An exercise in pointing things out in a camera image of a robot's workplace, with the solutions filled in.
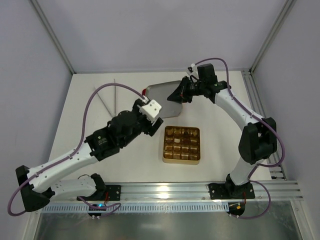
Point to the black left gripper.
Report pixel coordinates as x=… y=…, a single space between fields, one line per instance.
x=149 y=125

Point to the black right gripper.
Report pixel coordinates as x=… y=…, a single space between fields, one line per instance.
x=186 y=89

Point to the square metal plate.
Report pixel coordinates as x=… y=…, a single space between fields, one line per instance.
x=160 y=92

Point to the gold chocolate box tray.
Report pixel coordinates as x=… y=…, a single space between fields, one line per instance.
x=185 y=152

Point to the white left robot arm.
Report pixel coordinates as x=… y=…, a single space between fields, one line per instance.
x=40 y=185

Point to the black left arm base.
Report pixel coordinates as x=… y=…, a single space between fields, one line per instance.
x=110 y=191

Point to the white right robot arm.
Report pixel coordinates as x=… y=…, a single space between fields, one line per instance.
x=257 y=141

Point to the red tray lid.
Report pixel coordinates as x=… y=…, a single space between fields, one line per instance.
x=144 y=92

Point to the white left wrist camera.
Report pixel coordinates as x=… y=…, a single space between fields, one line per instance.
x=151 y=110

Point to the slotted cable duct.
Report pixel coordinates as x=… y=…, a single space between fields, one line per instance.
x=140 y=207

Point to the aluminium front rail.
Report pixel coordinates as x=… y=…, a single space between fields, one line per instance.
x=279 y=190

